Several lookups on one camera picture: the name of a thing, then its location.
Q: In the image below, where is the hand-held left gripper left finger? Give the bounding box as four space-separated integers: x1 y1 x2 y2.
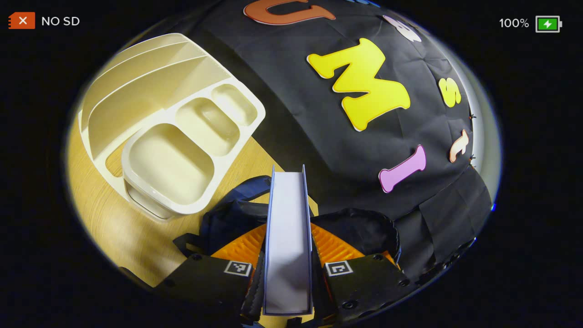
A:
165 223 268 326

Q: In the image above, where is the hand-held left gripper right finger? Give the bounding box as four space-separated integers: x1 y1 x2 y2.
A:
311 222 411 327

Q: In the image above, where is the blue schoolbag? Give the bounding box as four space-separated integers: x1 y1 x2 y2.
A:
173 175 402 276

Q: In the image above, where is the blue-grey book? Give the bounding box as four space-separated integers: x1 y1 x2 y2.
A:
263 165 315 316

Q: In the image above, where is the cream plastic bookshelf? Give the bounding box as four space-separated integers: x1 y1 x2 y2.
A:
78 33 266 221

